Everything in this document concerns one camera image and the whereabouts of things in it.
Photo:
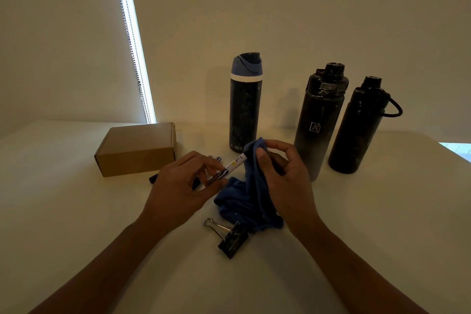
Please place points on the person's right hand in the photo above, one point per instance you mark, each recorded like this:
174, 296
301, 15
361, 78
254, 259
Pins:
294, 196

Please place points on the person's left hand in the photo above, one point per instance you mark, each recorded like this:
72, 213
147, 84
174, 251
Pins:
173, 196

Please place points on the blue cloth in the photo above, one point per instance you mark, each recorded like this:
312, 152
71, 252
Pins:
243, 203

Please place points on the brown paper box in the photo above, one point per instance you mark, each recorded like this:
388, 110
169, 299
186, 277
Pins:
136, 148

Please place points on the black grey gradient bottle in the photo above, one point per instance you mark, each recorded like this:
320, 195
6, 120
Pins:
318, 129

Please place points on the black binder clip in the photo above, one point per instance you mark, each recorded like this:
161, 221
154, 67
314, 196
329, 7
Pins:
233, 242

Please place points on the navy bottle with blue lid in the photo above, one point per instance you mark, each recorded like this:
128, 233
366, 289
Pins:
245, 111

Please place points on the person's left forearm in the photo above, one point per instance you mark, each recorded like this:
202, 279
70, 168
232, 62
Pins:
95, 277

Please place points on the person's right forearm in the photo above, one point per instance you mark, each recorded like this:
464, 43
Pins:
360, 280

